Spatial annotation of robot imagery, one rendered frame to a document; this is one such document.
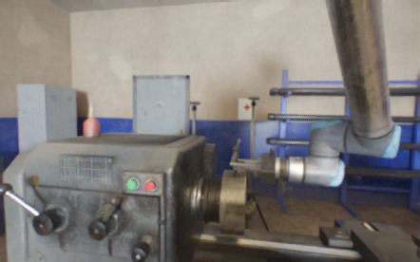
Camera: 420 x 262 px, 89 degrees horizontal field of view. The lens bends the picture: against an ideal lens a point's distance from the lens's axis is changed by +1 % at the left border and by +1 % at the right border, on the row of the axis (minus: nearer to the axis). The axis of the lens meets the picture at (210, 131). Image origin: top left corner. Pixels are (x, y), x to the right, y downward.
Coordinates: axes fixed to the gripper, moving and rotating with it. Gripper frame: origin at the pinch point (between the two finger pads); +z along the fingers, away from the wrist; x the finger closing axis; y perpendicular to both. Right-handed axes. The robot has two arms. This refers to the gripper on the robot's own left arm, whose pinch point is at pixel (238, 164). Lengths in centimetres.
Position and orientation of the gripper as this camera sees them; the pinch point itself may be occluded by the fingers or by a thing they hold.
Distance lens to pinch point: 83.2
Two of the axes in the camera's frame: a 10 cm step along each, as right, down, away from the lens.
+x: -2.8, 3.9, -8.8
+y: -0.8, -9.2, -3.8
